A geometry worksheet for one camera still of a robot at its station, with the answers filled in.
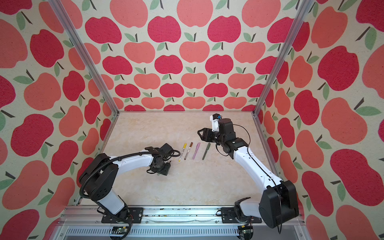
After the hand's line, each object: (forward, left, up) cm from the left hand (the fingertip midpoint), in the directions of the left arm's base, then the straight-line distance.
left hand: (167, 172), depth 89 cm
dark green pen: (+19, -27, +1) cm, 33 cm away
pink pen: (+14, -18, 0) cm, 23 cm away
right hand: (+14, -22, +23) cm, 35 cm away
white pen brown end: (+18, -14, 0) cm, 23 cm away
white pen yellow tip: (+18, -10, 0) cm, 21 cm away
